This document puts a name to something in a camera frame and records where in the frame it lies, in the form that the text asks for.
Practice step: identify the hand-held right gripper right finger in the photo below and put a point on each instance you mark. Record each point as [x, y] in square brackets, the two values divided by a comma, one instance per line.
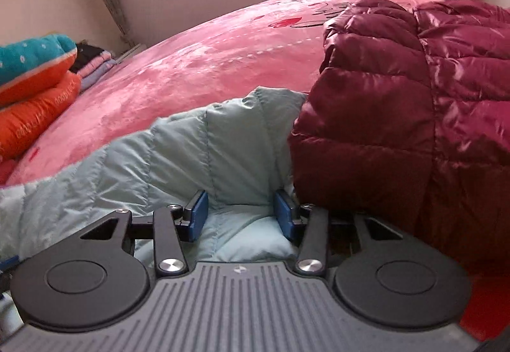
[283, 212]

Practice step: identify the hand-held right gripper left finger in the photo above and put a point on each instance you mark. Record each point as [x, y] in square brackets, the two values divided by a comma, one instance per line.
[199, 212]

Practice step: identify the light green down jacket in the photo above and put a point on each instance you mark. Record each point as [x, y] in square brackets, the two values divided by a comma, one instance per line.
[179, 152]

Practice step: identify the stack of folded clothes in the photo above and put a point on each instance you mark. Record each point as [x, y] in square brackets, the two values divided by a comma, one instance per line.
[93, 65]

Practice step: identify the maroon down jacket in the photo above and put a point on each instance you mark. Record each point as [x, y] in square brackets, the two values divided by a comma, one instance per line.
[398, 117]

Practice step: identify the pink plush blanket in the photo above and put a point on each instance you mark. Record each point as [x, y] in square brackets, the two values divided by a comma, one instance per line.
[219, 57]

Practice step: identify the orange quilt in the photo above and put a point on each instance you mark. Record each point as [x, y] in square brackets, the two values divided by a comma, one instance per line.
[32, 121]

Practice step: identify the teal dotted quilt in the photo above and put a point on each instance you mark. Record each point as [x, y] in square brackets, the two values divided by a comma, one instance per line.
[28, 57]

